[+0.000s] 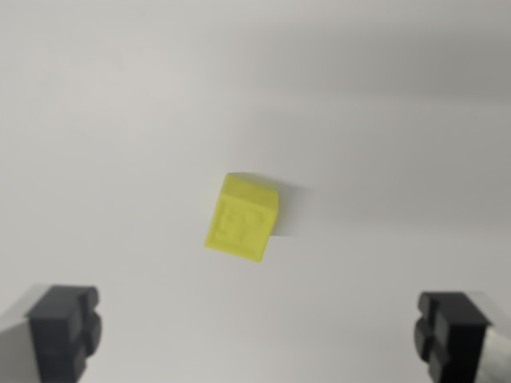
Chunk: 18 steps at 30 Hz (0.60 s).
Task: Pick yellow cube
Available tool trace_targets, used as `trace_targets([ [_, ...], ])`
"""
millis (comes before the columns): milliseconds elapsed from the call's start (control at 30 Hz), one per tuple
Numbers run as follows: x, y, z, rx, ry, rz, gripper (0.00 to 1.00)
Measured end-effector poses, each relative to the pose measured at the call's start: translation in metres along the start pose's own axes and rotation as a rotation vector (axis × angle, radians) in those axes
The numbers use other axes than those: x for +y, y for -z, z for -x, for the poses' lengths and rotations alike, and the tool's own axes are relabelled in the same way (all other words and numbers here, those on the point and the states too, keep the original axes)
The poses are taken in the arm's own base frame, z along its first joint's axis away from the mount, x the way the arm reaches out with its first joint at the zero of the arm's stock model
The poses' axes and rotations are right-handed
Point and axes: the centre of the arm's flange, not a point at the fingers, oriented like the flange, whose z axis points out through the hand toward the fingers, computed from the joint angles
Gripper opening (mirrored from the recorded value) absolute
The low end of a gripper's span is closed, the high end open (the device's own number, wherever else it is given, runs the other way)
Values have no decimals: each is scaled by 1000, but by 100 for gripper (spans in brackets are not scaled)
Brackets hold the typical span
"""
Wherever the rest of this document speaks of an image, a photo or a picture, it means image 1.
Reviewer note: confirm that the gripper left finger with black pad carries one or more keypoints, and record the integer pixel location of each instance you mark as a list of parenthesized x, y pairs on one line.
[(56, 335)]

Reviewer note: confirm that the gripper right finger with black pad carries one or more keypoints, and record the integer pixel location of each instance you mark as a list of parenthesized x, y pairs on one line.
[(455, 339)]

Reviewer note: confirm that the yellow embossed cube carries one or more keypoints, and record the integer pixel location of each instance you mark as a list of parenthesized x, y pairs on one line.
[(241, 219)]

